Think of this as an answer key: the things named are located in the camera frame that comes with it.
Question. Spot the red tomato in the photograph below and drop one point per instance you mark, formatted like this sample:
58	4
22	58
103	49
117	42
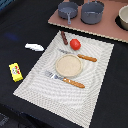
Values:
75	44

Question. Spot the brown sausage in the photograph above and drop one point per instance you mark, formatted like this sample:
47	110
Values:
64	38

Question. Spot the white tube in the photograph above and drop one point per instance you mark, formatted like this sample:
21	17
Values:
35	47

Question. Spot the yellow butter box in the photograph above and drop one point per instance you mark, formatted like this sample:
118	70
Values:
15	72

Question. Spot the round beige plate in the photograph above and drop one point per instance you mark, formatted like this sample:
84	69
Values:
68	65

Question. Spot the woven white placemat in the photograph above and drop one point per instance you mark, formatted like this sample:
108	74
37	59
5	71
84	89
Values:
70	102

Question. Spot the pink wooden board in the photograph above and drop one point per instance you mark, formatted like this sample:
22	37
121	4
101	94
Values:
107	27

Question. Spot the grey cooking pot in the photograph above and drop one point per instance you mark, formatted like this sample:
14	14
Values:
91	12

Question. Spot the beige bowl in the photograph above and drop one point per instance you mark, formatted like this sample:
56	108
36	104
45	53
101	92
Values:
123	14

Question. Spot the wooden handled fork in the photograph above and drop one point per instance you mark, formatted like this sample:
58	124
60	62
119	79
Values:
54	76

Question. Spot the wooden handled knife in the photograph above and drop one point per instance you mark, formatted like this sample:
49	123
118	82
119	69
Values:
79	55

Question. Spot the grey saucepan with handle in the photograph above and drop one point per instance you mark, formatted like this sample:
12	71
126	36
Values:
67	10

